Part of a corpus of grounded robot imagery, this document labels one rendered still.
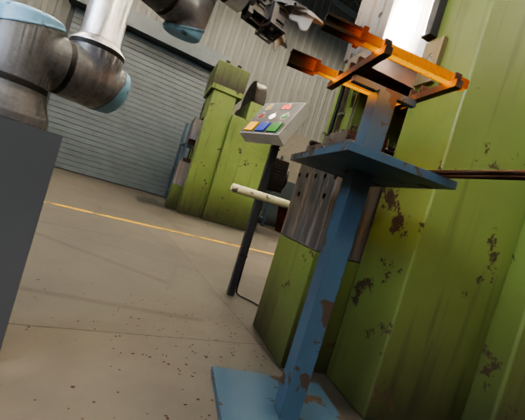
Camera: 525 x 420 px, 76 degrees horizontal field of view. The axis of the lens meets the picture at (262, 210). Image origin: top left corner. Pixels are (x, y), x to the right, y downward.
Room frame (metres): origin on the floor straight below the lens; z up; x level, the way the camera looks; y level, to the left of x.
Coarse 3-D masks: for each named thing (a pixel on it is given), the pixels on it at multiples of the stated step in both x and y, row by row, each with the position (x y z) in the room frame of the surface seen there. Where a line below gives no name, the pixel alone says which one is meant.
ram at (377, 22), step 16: (368, 0) 1.60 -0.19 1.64; (384, 0) 1.46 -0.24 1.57; (400, 0) 1.40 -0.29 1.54; (416, 0) 1.42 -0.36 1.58; (432, 0) 1.44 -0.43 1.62; (368, 16) 1.55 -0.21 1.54; (384, 16) 1.42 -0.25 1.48; (400, 16) 1.40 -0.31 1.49; (416, 16) 1.43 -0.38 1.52; (384, 32) 1.39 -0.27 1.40; (400, 32) 1.41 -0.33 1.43; (416, 32) 1.43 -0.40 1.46; (352, 48) 1.61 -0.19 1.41; (416, 48) 1.44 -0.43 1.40
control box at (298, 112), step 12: (264, 108) 2.10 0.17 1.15; (276, 108) 2.02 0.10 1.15; (288, 108) 1.94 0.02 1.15; (300, 108) 1.88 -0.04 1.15; (252, 120) 2.06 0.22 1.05; (264, 120) 1.99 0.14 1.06; (276, 120) 1.92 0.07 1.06; (288, 120) 1.85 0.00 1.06; (300, 120) 1.89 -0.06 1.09; (240, 132) 2.04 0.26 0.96; (252, 132) 1.95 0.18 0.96; (264, 132) 1.89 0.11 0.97; (276, 132) 1.82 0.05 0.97; (288, 132) 1.85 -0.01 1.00; (276, 144) 1.89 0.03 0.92
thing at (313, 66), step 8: (296, 56) 1.02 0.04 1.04; (304, 56) 1.02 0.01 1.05; (288, 64) 1.02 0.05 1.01; (296, 64) 1.01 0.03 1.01; (304, 64) 1.03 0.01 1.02; (312, 64) 1.03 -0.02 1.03; (320, 64) 1.02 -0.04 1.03; (304, 72) 1.05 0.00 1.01; (312, 72) 1.03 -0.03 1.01; (320, 72) 1.04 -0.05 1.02; (328, 72) 1.04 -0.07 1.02; (336, 72) 1.04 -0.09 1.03; (352, 88) 1.08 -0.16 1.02; (360, 88) 1.07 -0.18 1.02
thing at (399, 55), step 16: (336, 16) 0.78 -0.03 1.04; (336, 32) 0.79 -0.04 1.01; (352, 32) 0.80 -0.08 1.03; (368, 32) 0.80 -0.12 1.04; (368, 48) 0.83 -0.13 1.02; (400, 48) 0.82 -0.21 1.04; (400, 64) 0.85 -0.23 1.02; (416, 64) 0.83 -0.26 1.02; (432, 64) 0.84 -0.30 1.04; (448, 80) 0.86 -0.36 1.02; (464, 80) 0.87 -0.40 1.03
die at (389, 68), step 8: (376, 64) 1.45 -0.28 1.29; (384, 64) 1.46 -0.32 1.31; (392, 64) 1.47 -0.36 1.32; (368, 72) 1.49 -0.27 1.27; (376, 72) 1.47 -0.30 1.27; (384, 72) 1.46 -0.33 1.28; (392, 72) 1.48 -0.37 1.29; (400, 72) 1.49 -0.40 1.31; (408, 72) 1.50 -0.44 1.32; (416, 72) 1.51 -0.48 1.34; (392, 80) 1.49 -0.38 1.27; (400, 80) 1.49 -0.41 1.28; (408, 80) 1.50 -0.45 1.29; (408, 88) 1.53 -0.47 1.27
